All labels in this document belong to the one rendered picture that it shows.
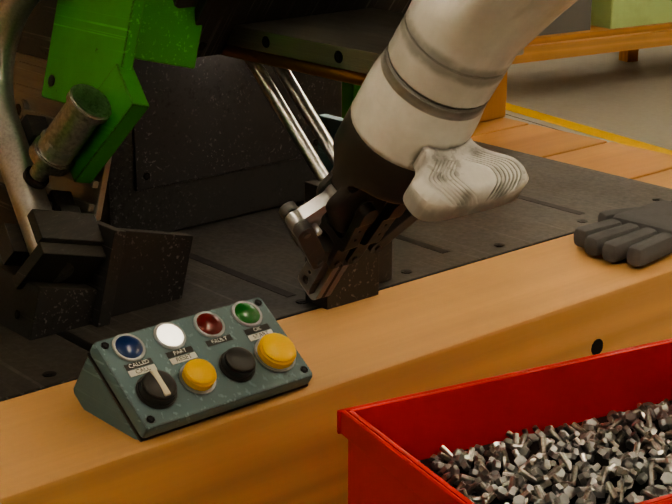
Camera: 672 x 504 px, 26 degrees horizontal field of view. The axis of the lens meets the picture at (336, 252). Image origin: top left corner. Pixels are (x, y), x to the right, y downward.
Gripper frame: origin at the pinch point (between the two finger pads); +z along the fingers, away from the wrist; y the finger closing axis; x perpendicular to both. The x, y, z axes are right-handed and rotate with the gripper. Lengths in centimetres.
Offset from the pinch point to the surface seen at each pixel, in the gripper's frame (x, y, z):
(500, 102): -47, -87, 45
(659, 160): -21, -85, 30
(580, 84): -236, -462, 287
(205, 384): 0.9, 7.1, 9.0
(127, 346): -4.0, 10.6, 9.4
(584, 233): -5.1, -43.4, 14.1
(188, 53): -28.6, -8.6, 7.1
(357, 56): -16.6, -13.8, -2.9
